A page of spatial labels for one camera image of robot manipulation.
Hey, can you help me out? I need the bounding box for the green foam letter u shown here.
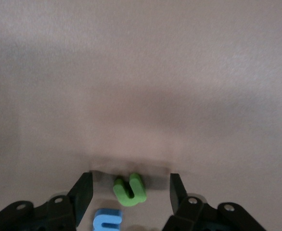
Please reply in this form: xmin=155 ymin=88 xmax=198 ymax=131
xmin=113 ymin=172 xmax=147 ymax=207

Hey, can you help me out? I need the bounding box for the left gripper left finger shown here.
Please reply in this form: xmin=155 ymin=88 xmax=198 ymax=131
xmin=0 ymin=171 xmax=93 ymax=231

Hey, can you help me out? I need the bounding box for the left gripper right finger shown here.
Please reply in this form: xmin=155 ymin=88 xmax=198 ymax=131
xmin=162 ymin=173 xmax=267 ymax=231

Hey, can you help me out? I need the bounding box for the blue foam letter m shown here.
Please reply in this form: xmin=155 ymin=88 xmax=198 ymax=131
xmin=92 ymin=208 xmax=124 ymax=231

